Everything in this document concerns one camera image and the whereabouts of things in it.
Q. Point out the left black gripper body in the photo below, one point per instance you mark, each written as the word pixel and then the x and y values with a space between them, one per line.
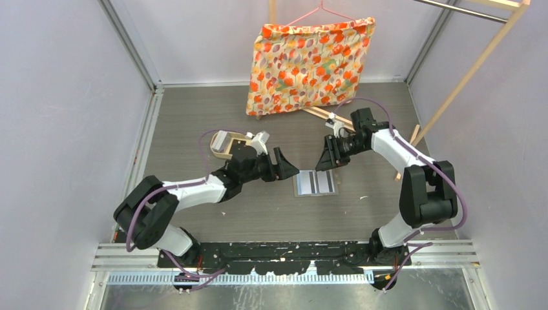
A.
pixel 263 168

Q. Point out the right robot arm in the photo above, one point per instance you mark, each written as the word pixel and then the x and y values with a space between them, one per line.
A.
pixel 427 195

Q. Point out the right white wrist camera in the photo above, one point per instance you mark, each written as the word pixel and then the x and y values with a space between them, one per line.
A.
pixel 338 127

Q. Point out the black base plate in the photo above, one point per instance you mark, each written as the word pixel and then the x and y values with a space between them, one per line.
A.
pixel 286 258

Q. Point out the wooden rack frame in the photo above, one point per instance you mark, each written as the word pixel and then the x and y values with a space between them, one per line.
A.
pixel 469 79

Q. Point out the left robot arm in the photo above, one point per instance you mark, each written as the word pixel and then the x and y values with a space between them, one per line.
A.
pixel 146 212

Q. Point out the white magnetic stripe card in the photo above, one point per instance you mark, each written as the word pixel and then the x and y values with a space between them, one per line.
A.
pixel 325 183

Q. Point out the stack of cards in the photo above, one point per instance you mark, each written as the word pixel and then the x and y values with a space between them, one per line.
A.
pixel 221 141

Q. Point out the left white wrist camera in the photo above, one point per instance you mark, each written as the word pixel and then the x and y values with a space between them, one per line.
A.
pixel 258 141

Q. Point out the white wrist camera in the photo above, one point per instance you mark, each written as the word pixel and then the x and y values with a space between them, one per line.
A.
pixel 258 141
pixel 338 127

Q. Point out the floral fabric bag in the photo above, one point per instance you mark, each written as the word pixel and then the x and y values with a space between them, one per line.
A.
pixel 297 67

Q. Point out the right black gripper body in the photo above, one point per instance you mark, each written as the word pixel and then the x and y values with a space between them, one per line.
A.
pixel 347 147

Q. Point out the beige oval tray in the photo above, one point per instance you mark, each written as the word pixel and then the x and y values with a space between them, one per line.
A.
pixel 238 140

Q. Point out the aluminium front rail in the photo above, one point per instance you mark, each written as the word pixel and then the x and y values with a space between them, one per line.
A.
pixel 141 267

